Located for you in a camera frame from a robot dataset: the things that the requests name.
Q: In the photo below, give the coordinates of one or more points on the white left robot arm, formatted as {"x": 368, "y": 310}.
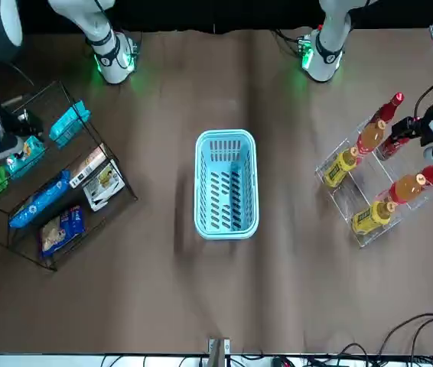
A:
{"x": 327, "y": 57}

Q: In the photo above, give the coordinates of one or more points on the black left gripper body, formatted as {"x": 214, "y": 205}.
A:
{"x": 428, "y": 126}

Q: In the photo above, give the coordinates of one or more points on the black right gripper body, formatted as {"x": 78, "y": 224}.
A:
{"x": 23, "y": 124}

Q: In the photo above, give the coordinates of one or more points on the aluminium camera post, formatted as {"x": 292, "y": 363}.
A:
{"x": 218, "y": 351}

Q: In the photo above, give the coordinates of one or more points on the clear acrylic bottle tray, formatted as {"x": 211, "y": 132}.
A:
{"x": 358, "y": 191}

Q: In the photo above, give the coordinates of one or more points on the teal chips bag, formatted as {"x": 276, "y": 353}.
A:
{"x": 25, "y": 156}
{"x": 67, "y": 124}

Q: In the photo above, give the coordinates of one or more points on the dark blue snack bag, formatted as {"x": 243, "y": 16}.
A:
{"x": 61, "y": 231}

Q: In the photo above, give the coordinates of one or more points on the orange tea bottle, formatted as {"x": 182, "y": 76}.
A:
{"x": 370, "y": 137}
{"x": 405, "y": 189}

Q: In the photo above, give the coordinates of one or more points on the long blue cracker pack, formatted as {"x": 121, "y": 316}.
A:
{"x": 40, "y": 204}

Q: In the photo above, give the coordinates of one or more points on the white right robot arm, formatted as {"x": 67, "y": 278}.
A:
{"x": 113, "y": 65}

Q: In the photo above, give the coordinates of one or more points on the pink snack box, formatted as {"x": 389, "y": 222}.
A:
{"x": 88, "y": 166}

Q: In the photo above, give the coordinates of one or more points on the blue plastic basket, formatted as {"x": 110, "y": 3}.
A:
{"x": 201, "y": 214}

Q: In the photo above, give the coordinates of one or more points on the yellow drink bottle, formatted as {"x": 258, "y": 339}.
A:
{"x": 339, "y": 168}
{"x": 369, "y": 219}

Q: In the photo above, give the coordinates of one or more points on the white snack box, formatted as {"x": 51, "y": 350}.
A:
{"x": 103, "y": 187}

